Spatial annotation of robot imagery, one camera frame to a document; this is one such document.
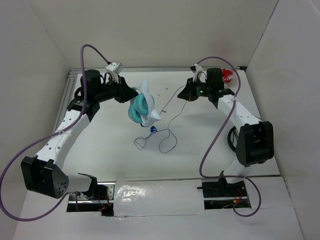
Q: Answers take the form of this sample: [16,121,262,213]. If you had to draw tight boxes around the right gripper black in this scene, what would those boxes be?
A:
[177,76,212,102]

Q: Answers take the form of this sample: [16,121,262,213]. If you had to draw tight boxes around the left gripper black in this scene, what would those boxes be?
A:
[94,74,139,103]

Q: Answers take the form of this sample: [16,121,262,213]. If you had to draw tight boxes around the teal white cat-ear headphones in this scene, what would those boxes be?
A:
[128,79,161,127]

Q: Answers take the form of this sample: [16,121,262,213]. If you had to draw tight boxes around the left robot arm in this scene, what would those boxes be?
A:
[20,69,138,200]

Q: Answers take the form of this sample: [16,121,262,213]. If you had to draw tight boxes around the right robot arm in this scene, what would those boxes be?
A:
[177,64,274,196]

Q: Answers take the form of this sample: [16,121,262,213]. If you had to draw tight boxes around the red crumpled wrapper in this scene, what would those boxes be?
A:
[221,68,237,86]

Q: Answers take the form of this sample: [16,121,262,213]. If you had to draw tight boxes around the white taped front panel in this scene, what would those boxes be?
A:
[113,179,205,217]

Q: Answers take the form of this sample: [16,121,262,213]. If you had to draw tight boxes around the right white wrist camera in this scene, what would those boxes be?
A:
[190,63,204,81]

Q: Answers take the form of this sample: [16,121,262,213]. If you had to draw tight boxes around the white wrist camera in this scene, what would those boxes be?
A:
[190,63,204,81]
[105,62,124,83]

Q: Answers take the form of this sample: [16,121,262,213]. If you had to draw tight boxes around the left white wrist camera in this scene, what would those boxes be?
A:
[105,62,124,83]

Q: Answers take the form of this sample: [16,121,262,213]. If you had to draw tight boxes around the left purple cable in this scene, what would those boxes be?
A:
[0,44,111,222]

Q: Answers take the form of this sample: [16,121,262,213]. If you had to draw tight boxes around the purple cable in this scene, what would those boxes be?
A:
[197,56,263,217]
[0,44,111,222]

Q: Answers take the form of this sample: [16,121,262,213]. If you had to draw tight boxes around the aluminium frame rail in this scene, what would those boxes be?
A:
[52,66,247,133]

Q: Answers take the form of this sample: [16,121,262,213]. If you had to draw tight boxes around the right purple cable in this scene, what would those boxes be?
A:
[197,56,263,217]

